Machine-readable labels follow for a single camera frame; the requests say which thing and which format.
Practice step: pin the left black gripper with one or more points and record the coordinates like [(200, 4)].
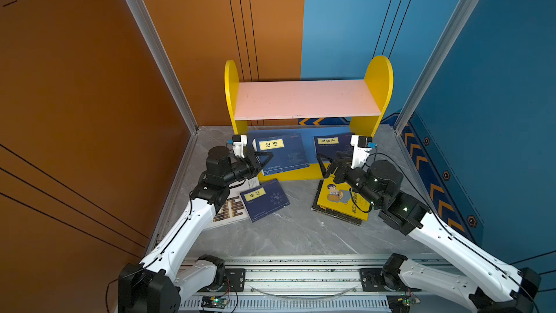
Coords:
[(252, 164)]

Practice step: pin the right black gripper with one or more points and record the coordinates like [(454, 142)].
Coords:
[(344, 168)]

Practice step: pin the navy book front yellow label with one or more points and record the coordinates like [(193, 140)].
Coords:
[(329, 145)]

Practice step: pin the navy book yellow label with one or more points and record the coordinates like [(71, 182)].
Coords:
[(288, 152), (264, 200), (329, 145)]

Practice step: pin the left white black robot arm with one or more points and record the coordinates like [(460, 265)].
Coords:
[(156, 283)]

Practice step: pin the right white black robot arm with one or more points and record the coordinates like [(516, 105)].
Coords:
[(485, 284)]

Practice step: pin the yellow cartoon cover book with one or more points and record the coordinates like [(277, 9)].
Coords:
[(339, 197)]

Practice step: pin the navy book bottom yellow label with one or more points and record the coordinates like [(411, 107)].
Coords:
[(264, 200)]

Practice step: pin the dark book under yellow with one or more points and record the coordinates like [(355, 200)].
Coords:
[(331, 213)]

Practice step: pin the yellow pink blue bookshelf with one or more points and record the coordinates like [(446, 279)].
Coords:
[(363, 101)]

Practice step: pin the white brown patterned booklet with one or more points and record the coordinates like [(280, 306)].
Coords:
[(233, 210)]

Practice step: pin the right small circuit board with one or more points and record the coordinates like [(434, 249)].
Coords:
[(402, 304)]

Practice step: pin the left green circuit board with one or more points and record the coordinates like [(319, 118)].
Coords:
[(214, 303)]

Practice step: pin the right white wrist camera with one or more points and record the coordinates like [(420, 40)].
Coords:
[(363, 147)]

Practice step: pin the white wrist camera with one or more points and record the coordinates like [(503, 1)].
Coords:
[(363, 147), (238, 145)]

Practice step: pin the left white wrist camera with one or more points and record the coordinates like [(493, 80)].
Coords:
[(238, 145)]

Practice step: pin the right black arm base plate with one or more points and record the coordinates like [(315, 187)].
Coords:
[(372, 279)]

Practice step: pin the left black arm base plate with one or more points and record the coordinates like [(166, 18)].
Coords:
[(236, 277)]

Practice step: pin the aluminium rail frame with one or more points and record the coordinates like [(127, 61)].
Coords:
[(306, 280)]

